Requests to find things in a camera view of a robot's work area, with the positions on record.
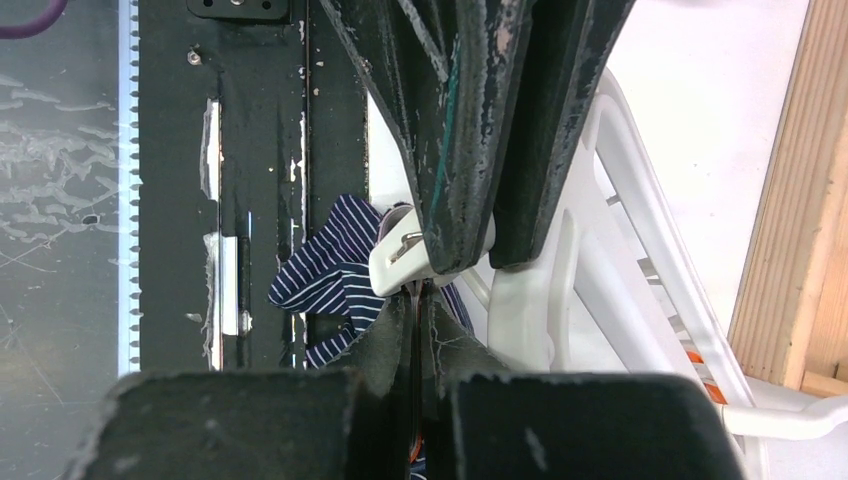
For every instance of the orange clip right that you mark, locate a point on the orange clip right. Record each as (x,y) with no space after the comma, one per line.
(712,389)

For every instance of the wooden hanger rack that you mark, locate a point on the wooden hanger rack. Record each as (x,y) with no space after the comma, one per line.
(789,324)

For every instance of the white clip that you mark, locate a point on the white clip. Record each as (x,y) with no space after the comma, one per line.
(400,255)

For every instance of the navy striped boxer underwear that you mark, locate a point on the navy striped boxer underwear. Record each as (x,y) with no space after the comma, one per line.
(329,273)

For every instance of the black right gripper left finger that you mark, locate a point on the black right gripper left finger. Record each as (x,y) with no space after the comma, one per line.
(348,420)

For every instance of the white plastic clip hanger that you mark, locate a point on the white plastic clip hanger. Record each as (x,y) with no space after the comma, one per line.
(614,290)

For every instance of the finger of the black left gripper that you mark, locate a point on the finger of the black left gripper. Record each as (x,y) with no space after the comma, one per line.
(444,75)
(569,46)

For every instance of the white slotted cable duct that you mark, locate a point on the white slotted cable duct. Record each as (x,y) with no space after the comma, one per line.
(129,183)

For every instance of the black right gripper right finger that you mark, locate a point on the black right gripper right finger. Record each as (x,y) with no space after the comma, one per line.
(492,422)

